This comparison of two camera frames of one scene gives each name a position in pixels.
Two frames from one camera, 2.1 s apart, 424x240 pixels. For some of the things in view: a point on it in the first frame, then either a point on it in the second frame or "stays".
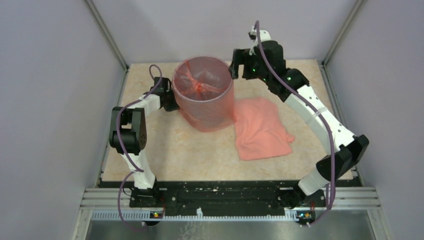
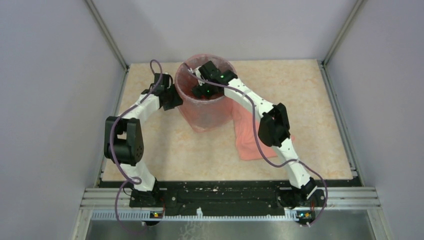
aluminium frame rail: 344,197 stays
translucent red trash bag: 203,88 stays
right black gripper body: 257,72 -> 205,90
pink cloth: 261,133 stays
